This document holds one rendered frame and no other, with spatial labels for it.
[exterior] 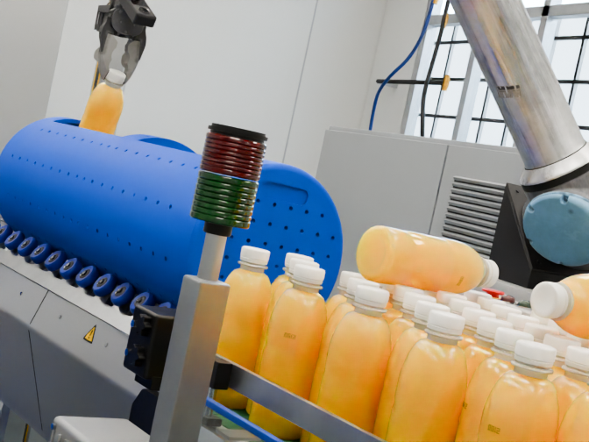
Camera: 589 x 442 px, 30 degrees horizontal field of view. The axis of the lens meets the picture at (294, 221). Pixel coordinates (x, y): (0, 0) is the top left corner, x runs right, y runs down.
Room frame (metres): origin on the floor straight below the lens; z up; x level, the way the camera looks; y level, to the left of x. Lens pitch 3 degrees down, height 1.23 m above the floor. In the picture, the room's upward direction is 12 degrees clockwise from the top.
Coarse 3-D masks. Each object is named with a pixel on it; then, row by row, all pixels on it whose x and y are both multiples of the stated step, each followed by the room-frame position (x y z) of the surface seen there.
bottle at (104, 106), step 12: (108, 84) 2.24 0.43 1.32; (120, 84) 2.25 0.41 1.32; (96, 96) 2.24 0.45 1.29; (108, 96) 2.24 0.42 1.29; (120, 96) 2.25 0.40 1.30; (96, 108) 2.24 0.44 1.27; (108, 108) 2.24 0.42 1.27; (120, 108) 2.26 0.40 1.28; (84, 120) 2.26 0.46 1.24; (96, 120) 2.24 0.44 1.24; (108, 120) 2.25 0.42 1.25; (108, 132) 2.26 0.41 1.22
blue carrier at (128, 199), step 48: (48, 144) 2.17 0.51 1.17; (96, 144) 2.04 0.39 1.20; (144, 144) 1.94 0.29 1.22; (0, 192) 2.28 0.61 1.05; (48, 192) 2.07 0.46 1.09; (96, 192) 1.90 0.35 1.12; (144, 192) 1.77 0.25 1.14; (192, 192) 1.67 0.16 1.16; (288, 192) 1.70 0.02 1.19; (48, 240) 2.13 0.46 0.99; (96, 240) 1.89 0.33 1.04; (144, 240) 1.73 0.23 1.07; (192, 240) 1.61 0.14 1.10; (240, 240) 1.65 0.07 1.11; (288, 240) 1.70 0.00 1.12; (336, 240) 1.76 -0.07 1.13; (144, 288) 1.80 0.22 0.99
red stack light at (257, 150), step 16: (208, 144) 1.12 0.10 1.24; (224, 144) 1.11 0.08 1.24; (240, 144) 1.11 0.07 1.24; (256, 144) 1.11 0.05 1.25; (208, 160) 1.12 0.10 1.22; (224, 160) 1.11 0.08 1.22; (240, 160) 1.11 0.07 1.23; (256, 160) 1.12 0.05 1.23; (240, 176) 1.11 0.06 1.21; (256, 176) 1.12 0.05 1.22
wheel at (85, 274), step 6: (84, 270) 1.97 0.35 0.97; (90, 270) 1.96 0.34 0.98; (96, 270) 1.96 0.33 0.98; (78, 276) 1.96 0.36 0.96; (84, 276) 1.95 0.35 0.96; (90, 276) 1.94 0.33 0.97; (96, 276) 1.95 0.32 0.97; (78, 282) 1.95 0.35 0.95; (84, 282) 1.94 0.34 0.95; (90, 282) 1.95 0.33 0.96
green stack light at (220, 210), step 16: (208, 176) 1.11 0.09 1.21; (224, 176) 1.11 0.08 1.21; (208, 192) 1.11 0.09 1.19; (224, 192) 1.11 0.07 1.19; (240, 192) 1.11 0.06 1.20; (256, 192) 1.13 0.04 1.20; (192, 208) 1.12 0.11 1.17; (208, 208) 1.11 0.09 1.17; (224, 208) 1.11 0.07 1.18; (240, 208) 1.11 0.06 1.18; (224, 224) 1.11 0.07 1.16; (240, 224) 1.12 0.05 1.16
